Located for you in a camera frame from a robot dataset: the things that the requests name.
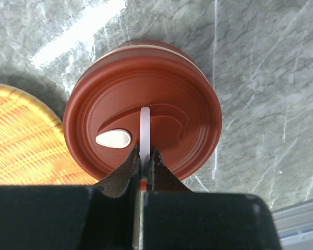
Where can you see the woven bamboo tray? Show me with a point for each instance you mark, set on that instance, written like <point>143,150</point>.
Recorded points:
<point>32,145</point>

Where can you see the red round lid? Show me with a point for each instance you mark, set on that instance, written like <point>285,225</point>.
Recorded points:
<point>148,94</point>

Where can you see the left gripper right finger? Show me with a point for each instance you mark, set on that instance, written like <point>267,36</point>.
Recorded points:
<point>174,217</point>

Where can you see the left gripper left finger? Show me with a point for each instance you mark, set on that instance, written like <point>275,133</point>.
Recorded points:
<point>100,216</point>

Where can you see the aluminium frame rail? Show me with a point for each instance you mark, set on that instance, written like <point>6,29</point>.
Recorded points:
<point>294,225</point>

